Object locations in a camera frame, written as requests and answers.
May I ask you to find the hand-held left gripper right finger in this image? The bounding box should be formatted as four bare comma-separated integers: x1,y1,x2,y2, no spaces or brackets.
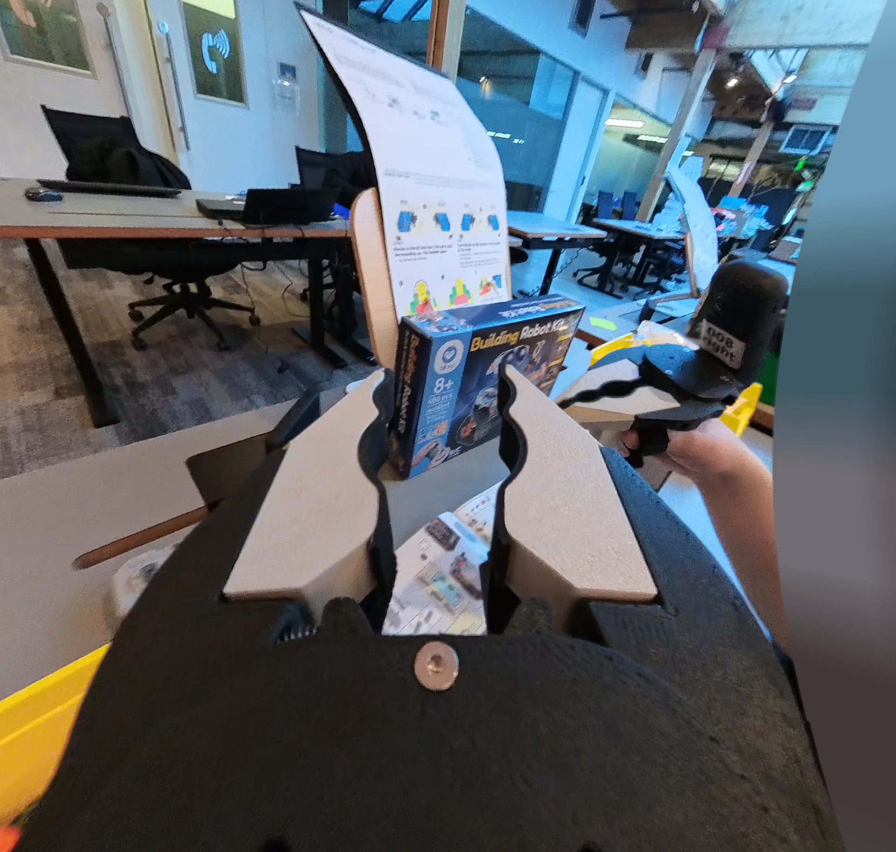
483,363,659,634

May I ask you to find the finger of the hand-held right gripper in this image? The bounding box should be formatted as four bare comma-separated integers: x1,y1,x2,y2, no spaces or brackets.
556,360,641,406
567,379,648,424

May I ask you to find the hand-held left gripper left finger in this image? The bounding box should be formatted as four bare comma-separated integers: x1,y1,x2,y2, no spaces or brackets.
223,369,398,632

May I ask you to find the yellow plastic bin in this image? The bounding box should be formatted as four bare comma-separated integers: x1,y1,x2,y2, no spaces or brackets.
0,645,109,825

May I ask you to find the person's right forearm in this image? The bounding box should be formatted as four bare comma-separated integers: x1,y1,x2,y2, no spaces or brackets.
700,446,788,653

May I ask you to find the distant office desk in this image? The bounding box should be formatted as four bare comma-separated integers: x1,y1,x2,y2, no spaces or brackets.
507,210,609,297

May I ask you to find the grey desk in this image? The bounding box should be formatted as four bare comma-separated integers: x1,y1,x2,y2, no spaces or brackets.
0,397,778,699

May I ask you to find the wood-topped office desk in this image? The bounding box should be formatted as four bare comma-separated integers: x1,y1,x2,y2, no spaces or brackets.
0,178,354,427

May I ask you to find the person's right hand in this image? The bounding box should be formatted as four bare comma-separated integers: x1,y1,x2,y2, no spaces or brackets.
615,419,756,480

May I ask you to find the blue robot kit box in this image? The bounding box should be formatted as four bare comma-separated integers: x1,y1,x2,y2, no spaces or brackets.
387,294,587,480

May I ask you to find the instruction booklet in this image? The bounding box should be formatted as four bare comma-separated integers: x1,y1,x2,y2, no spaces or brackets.
381,484,505,636

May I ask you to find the grey remote controller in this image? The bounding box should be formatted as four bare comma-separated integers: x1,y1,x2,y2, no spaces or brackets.
112,547,172,618

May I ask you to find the curved plywood stand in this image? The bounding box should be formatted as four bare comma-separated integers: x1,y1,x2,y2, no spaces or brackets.
350,187,400,370

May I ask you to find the white printed paper sheet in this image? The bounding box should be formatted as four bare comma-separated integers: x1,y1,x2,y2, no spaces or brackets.
297,3,511,317

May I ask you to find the black laptop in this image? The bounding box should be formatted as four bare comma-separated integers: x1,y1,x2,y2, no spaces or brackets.
196,185,344,227

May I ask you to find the black keyboard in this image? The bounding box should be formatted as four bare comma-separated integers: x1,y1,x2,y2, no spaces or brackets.
36,178,183,198

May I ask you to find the black office chair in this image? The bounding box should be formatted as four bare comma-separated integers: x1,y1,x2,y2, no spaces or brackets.
42,105,261,352

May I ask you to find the white door with window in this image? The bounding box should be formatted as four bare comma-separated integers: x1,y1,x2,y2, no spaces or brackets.
0,0,151,184
143,0,284,191

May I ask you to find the wooden post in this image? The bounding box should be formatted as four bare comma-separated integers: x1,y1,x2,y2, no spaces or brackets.
427,0,473,79
633,47,722,223

